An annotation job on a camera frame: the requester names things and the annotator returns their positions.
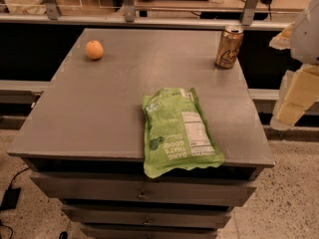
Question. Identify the black power adapter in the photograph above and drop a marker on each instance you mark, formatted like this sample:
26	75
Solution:
10	199

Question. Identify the middle drawer with knob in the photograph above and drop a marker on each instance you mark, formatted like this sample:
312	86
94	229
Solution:
146	216

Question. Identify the orange gold soda can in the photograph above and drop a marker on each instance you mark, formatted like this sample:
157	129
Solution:
229	46

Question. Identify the green snack bag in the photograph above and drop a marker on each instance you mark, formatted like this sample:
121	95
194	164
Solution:
176	133

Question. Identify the top drawer with knob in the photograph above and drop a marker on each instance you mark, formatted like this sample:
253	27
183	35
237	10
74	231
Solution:
115	187

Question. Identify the drawer with knob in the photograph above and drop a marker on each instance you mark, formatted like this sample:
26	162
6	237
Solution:
146	216
115	187

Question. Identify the metal railing frame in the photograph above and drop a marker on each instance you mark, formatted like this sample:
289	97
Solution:
250	14

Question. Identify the orange fruit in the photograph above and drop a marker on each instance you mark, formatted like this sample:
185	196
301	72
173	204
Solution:
94	50

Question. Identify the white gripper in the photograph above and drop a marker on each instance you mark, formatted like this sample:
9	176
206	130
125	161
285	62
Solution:
307	34

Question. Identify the grey drawer cabinet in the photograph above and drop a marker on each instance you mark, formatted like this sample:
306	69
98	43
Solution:
90	119

